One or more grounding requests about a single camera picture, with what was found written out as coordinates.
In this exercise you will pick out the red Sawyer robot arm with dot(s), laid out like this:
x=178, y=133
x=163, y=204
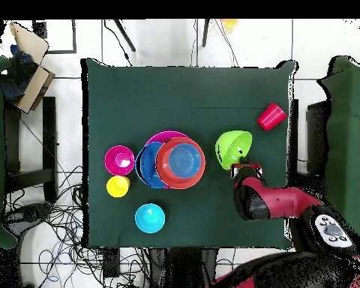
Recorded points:
x=276, y=201

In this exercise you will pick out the red cup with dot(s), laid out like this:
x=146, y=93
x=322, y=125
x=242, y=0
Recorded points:
x=271, y=117

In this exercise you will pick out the black floor box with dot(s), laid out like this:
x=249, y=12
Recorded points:
x=111, y=264

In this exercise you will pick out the yellow object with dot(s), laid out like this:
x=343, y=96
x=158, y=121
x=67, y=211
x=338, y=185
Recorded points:
x=229, y=24

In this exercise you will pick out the orange bowl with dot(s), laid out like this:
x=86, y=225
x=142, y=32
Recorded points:
x=163, y=174

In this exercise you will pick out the black stool frame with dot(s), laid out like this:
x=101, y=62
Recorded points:
x=49, y=135

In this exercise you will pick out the cardboard box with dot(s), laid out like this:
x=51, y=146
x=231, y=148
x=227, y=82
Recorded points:
x=33, y=87

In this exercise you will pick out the yellow cup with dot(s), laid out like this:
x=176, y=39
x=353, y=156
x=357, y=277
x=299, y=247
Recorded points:
x=117, y=186

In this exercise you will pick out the grey robot base foot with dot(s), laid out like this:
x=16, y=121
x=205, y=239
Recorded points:
x=27, y=214

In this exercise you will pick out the dark green tablecloth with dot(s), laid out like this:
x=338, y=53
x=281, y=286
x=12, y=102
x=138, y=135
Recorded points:
x=192, y=87

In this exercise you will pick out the blue straight-sided bowl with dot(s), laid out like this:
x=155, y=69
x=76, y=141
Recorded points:
x=185, y=161

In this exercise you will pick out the large blue bowl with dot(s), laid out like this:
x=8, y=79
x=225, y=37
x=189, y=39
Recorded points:
x=148, y=168

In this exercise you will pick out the large magenta bowl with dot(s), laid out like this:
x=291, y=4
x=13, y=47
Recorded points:
x=165, y=136

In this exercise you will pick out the dark blue cloth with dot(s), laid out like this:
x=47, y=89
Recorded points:
x=18, y=75

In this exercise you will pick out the black square frame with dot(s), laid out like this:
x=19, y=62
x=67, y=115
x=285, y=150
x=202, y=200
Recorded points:
x=74, y=36

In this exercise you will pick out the green bowl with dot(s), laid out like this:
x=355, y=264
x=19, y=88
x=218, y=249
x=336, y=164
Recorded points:
x=232, y=147

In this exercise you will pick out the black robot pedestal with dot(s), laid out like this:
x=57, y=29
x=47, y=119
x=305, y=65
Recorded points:
x=183, y=270

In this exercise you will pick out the small crimson bowl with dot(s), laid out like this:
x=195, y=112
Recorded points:
x=119, y=160

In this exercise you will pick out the black tripod leg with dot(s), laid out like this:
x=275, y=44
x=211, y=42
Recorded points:
x=124, y=34
x=205, y=33

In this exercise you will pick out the small ribbed light blue bowl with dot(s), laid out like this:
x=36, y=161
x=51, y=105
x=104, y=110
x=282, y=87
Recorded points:
x=150, y=218

